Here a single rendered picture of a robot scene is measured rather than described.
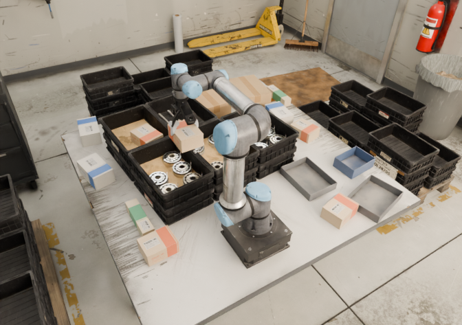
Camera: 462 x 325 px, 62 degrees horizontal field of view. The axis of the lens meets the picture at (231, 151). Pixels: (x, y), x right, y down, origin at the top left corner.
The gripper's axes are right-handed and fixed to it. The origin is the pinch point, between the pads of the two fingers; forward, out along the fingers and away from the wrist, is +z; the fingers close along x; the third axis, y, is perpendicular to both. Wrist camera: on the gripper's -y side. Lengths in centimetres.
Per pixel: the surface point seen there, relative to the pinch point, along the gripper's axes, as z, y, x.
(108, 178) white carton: 35, 26, 37
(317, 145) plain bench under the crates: 40, -4, -91
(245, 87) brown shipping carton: 24, 59, -75
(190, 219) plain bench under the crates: 39.8, -20.1, 9.1
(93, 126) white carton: 30, 75, 32
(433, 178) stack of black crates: 84, -40, -185
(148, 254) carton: 32, -35, 38
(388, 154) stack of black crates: 57, -22, -145
